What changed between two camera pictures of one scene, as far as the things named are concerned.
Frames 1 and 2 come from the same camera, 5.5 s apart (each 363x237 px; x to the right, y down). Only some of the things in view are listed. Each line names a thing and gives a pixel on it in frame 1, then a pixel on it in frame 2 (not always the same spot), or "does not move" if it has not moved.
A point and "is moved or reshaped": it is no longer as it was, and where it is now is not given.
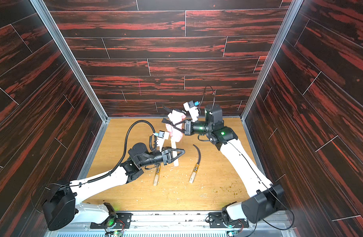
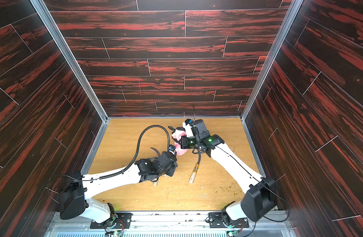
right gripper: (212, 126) to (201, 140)
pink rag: (176, 116) is moved or reshaped
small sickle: (197, 167) does not move
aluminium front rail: (174, 224) does not move
